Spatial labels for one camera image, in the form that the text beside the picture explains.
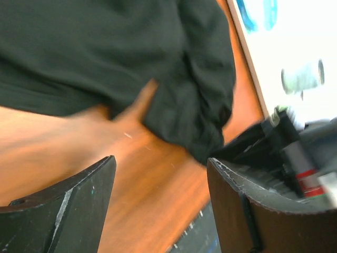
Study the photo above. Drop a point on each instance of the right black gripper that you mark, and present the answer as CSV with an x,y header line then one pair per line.
x,y
310,154

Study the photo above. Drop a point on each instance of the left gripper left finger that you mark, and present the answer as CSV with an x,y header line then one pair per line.
x,y
67,217

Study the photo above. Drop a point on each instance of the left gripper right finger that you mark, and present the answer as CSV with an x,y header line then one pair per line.
x,y
254,213

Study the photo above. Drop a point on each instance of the black tank top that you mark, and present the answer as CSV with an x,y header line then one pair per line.
x,y
62,57

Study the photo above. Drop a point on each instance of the grey cup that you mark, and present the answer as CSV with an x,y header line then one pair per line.
x,y
305,76

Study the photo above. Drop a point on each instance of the floral serving tray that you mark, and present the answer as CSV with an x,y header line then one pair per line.
x,y
305,31

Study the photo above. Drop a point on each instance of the blue dotted plate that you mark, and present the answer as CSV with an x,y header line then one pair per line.
x,y
258,15

